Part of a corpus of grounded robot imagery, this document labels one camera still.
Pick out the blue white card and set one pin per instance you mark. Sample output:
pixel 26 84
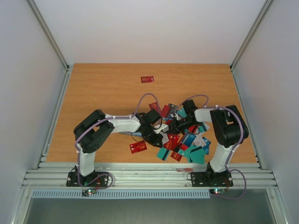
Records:
pixel 187 140

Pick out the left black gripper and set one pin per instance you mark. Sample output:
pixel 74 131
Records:
pixel 155 139

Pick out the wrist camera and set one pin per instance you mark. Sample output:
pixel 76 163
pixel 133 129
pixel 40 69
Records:
pixel 174 114
pixel 161 128

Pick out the left small circuit board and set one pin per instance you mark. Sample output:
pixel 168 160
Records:
pixel 88 192

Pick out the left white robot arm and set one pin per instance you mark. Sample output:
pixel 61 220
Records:
pixel 94 130

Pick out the aluminium frame post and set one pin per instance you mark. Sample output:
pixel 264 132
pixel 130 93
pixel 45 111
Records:
pixel 253 29
pixel 33 6

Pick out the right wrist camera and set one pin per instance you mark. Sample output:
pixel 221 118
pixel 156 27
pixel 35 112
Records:
pixel 174 114

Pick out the teal card black stripe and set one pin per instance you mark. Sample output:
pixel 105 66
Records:
pixel 163 153

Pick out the right aluminium frame post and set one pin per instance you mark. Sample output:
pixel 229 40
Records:
pixel 253 29

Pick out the white card floral print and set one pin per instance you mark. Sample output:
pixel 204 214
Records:
pixel 165 138

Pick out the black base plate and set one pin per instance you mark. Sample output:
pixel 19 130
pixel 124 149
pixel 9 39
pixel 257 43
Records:
pixel 210 179
pixel 95 179

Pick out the aluminium rail platform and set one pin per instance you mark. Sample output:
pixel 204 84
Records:
pixel 53 175

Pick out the right small circuit board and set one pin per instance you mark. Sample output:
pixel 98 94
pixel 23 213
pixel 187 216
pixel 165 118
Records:
pixel 217 191

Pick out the teal card bottom right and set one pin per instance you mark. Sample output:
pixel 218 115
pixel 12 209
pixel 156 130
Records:
pixel 196 155

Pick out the lone red VIP card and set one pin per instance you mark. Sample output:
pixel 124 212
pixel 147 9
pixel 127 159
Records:
pixel 147 79

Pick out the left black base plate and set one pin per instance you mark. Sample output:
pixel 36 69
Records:
pixel 95 179

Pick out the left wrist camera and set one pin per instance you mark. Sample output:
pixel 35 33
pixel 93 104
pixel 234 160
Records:
pixel 161 128

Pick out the red VIP card under pile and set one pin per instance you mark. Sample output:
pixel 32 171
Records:
pixel 172 142

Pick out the left aluminium frame post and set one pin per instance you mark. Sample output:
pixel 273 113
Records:
pixel 33 6

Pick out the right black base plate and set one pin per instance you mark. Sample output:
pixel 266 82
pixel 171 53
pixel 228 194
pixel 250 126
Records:
pixel 210 179

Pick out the teal card holder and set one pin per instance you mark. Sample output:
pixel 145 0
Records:
pixel 133 134

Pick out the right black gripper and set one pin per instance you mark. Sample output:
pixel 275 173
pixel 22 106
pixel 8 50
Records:
pixel 176 127

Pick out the small circuit board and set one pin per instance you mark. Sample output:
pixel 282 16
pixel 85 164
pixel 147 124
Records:
pixel 88 192
pixel 217 191

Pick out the blue slotted cable duct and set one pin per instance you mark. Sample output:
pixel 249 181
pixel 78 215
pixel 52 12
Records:
pixel 124 194

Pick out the red card bottom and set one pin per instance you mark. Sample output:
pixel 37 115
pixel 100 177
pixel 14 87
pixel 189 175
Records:
pixel 176 156

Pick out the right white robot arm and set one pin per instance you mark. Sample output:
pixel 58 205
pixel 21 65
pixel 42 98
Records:
pixel 230 131

